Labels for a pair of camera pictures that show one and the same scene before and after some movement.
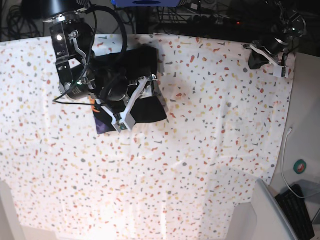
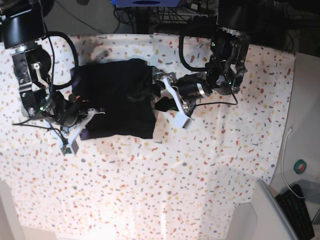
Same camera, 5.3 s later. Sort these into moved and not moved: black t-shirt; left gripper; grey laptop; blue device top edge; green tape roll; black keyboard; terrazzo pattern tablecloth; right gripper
Moved: right gripper; black t-shirt; left gripper
Not moved: green tape roll; blue device top edge; black keyboard; grey laptop; terrazzo pattern tablecloth
